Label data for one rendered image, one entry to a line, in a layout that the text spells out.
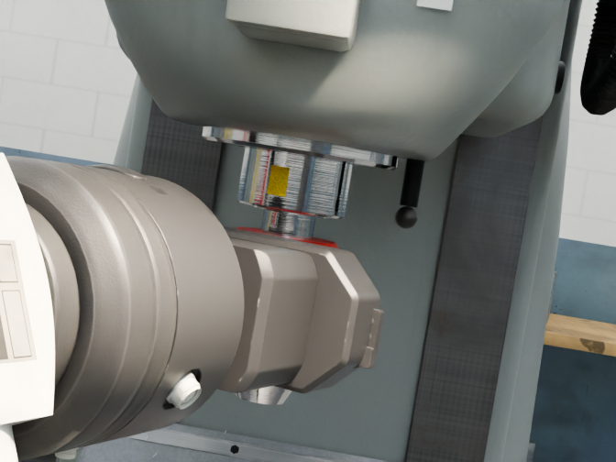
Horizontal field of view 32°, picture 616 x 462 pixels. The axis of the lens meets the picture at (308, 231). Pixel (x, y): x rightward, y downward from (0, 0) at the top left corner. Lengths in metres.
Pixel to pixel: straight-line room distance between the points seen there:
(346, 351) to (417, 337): 0.45
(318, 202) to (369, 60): 0.09
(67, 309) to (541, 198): 0.60
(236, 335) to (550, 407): 4.47
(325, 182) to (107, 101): 4.39
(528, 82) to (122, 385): 0.33
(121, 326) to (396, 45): 0.15
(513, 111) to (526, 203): 0.27
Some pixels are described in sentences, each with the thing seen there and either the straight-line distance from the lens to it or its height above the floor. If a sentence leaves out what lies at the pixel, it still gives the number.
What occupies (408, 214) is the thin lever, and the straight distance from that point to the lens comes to 0.46.
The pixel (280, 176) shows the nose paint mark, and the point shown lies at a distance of 0.45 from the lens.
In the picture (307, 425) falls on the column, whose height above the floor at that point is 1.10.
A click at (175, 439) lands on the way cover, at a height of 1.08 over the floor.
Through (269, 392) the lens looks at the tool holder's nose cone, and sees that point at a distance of 0.46.
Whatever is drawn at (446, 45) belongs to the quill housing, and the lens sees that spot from 0.39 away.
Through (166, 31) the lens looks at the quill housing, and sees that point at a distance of 0.40.
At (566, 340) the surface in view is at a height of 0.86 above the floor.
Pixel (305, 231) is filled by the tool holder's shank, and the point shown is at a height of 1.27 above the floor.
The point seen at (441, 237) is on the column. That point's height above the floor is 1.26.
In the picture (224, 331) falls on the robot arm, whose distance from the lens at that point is 0.34.
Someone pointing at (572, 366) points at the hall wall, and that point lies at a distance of 4.79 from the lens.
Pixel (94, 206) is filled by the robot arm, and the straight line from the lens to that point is 0.30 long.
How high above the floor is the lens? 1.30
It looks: 3 degrees down
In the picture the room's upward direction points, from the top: 9 degrees clockwise
